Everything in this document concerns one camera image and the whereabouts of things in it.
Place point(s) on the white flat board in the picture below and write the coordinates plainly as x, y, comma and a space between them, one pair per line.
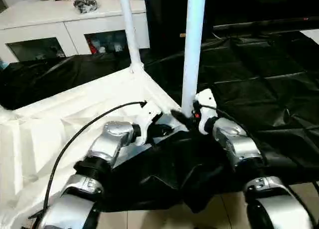
311, 34

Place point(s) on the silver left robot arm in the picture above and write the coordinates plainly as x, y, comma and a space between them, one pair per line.
109, 139

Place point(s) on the red white figure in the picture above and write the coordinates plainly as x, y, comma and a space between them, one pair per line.
92, 45

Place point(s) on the clear bag of black parts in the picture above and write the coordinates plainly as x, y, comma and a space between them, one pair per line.
86, 4

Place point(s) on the black work mat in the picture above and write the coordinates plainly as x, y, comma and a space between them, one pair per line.
261, 76

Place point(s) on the white plastic table top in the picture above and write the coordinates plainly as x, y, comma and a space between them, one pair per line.
62, 114

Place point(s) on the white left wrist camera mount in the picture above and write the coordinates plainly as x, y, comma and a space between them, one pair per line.
149, 114

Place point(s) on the white glass-door cabinet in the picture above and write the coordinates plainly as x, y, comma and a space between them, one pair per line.
37, 22

